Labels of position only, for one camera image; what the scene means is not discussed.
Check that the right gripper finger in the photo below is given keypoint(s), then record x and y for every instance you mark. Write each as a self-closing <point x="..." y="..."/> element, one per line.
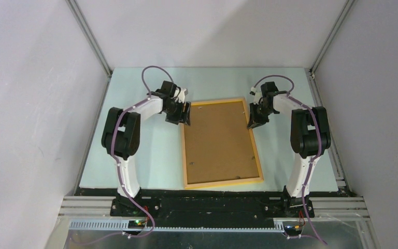
<point x="252" y="115"/>
<point x="258" y="123"/>

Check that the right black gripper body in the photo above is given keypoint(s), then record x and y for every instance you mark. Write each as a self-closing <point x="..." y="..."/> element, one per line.
<point x="264" y="112"/>

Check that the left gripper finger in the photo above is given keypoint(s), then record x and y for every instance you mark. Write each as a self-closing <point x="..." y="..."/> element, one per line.
<point x="173" y="119"/>
<point x="185" y="114"/>

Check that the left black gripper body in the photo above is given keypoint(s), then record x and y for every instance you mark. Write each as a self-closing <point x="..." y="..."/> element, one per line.
<point x="175" y="108"/>

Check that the brown cardboard backing board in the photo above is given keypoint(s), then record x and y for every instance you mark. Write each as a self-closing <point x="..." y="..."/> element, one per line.
<point x="219" y="144"/>

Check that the yellow wooden picture frame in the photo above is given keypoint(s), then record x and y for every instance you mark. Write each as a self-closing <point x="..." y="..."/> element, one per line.
<point x="259" y="165"/>

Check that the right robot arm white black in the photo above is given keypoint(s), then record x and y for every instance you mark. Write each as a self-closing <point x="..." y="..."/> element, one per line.
<point x="309" y="135"/>

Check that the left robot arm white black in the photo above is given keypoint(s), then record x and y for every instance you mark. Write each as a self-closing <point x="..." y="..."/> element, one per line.
<point x="121" y="133"/>

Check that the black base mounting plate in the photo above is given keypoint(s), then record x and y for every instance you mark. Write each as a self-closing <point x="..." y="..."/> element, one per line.
<point x="148" y="201"/>

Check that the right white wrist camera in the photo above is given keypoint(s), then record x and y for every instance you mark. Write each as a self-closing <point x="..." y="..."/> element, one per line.
<point x="257" y="95"/>

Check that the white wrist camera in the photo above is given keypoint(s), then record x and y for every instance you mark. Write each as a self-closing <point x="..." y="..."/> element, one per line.
<point x="257" y="95"/>
<point x="180" y="95"/>

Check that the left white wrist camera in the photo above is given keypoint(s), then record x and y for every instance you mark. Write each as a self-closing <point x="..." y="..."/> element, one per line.
<point x="180" y="95"/>

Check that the right aluminium corner post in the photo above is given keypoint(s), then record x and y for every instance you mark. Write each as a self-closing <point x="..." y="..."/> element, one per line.
<point x="347" y="7"/>

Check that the aluminium corner post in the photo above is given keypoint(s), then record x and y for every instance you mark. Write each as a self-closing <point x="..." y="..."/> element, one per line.
<point x="347" y="7"/>
<point x="89" y="35"/>

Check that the aluminium extrusion rail front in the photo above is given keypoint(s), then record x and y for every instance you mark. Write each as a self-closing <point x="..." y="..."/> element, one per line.
<point x="93" y="213"/>

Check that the left aluminium corner post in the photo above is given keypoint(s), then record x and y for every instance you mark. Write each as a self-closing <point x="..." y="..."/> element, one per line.
<point x="89" y="35"/>

